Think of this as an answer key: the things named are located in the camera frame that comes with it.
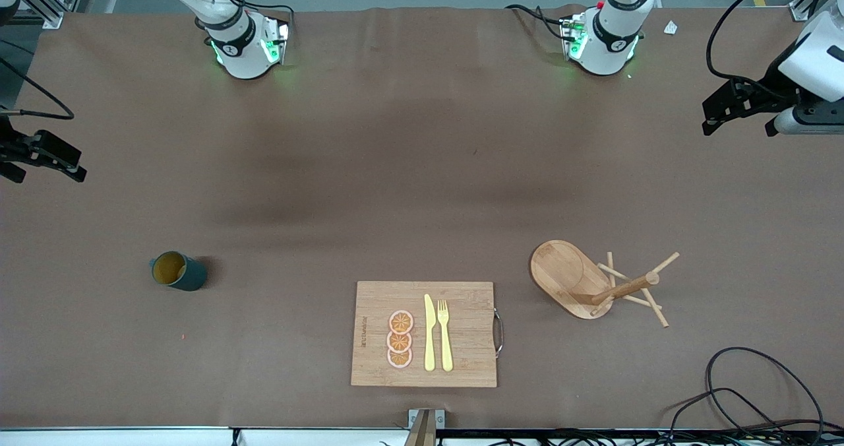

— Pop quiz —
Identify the dark teal cup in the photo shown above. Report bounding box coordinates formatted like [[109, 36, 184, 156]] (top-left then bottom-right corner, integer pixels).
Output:
[[149, 251, 209, 292]]

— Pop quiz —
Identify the wooden cup rack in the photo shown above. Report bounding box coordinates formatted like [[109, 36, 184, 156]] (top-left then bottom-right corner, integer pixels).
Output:
[[530, 239, 680, 329]]

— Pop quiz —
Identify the brown table cover sheet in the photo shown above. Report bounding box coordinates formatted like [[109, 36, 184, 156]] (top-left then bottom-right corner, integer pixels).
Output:
[[0, 5, 844, 430]]

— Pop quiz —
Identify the bamboo cutting board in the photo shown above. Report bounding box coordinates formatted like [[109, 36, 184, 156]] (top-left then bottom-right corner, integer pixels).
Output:
[[350, 281, 505, 389]]

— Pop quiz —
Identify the yellow plastic fork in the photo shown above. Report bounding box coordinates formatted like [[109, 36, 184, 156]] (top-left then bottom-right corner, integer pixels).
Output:
[[437, 300, 454, 373]]

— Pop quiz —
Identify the yellow plastic knife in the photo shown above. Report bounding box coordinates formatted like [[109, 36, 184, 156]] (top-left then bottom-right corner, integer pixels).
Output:
[[424, 294, 437, 372]]

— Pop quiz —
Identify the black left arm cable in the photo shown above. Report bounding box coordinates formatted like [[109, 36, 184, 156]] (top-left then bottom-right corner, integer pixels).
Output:
[[706, 0, 828, 98]]

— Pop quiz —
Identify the black left base cable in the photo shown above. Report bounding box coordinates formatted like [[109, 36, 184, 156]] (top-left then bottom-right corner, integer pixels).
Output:
[[506, 4, 569, 42]]

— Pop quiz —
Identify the black looped cable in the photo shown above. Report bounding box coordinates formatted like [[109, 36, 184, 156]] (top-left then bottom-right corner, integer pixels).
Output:
[[706, 347, 825, 443], [666, 387, 844, 446]]

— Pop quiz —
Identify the white table edge rail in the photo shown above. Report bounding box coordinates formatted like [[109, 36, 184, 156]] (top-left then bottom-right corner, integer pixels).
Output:
[[0, 426, 423, 446]]

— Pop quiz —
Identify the metal bracket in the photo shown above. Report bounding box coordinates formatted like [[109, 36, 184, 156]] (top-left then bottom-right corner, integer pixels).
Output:
[[407, 408, 446, 430]]

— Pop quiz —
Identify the wooden post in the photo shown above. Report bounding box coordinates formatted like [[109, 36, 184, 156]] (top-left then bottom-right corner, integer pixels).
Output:
[[404, 412, 437, 446]]

